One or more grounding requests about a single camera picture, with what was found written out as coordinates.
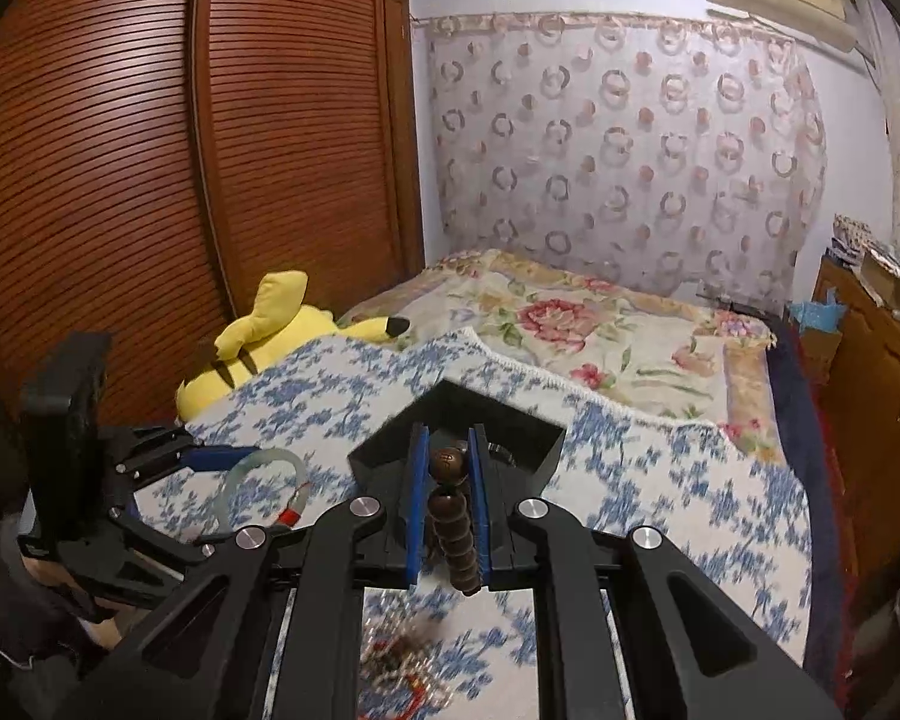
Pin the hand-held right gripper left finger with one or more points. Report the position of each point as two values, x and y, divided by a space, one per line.
418 510

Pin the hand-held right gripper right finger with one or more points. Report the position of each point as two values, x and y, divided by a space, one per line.
479 510

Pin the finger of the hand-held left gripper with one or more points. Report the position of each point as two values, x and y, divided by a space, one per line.
157 544
217 459

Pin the green jade bangle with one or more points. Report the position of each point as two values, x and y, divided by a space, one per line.
226 499

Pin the black jewelry box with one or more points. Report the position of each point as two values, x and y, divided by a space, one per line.
525 442

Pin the person's left forearm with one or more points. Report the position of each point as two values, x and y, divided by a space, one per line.
52 577

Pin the yellow plush toy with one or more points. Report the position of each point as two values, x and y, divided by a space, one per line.
285 322

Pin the blue floral white blanket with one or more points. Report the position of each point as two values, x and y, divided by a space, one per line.
645 502

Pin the cream red-flower blanket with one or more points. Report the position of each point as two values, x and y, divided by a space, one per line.
570 315

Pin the brown slatted wooden wardrobe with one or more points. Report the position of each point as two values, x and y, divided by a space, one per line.
82 165

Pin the dark blue bed sheet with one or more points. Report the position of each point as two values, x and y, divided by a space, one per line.
795 405

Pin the light blue plastic bag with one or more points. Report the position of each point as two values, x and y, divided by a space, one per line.
814 313

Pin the long wooden cabinet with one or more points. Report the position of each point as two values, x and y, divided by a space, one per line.
870 390

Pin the stack of printed cloths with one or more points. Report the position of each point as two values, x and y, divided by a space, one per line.
849 236

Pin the open cardboard box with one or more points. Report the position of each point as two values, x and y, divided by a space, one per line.
889 277

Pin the beige window curtain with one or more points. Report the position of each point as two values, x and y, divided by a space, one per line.
896 127

